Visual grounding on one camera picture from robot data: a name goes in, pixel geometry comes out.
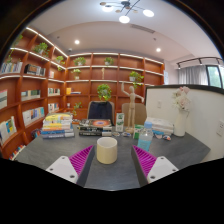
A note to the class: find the stack of folded white cloths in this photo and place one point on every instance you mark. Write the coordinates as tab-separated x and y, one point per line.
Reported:
160	125

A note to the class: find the cream ceramic cup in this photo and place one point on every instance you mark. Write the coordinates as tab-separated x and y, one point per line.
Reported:
106	150

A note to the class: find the colourful stack of books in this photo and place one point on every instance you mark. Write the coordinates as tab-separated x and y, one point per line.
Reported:
57	126

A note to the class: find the white vase with pink flowers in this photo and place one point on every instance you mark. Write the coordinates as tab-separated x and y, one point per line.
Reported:
181	113

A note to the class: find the tan office chair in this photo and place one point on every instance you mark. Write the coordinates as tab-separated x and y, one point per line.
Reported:
135	113

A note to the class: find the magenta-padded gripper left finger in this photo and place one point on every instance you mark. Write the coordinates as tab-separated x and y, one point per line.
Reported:
71	164

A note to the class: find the wooden wall shelf unit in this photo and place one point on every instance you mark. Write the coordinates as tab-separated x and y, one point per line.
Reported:
50	90

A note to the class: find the white curtain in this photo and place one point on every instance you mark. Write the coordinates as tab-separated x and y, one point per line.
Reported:
192	74

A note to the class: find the clear plastic water bottle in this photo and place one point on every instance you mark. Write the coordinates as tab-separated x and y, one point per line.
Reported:
145	137

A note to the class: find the wooden artist mannequin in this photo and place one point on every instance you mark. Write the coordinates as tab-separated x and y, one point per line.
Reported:
131	106

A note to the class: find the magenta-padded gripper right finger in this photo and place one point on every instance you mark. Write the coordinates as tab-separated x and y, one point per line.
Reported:
150	165

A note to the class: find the black ceiling track light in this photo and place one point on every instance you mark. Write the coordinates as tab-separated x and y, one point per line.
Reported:
199	60

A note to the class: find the dark stack of books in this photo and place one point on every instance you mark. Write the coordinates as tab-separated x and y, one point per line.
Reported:
96	127

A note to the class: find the branched ceiling lamp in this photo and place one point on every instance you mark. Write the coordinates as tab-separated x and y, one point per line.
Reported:
126	9

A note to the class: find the dark office chair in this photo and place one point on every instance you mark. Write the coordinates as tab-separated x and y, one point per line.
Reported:
100	111

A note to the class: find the green and white carton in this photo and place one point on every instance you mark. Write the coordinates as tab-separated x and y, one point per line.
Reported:
119	122

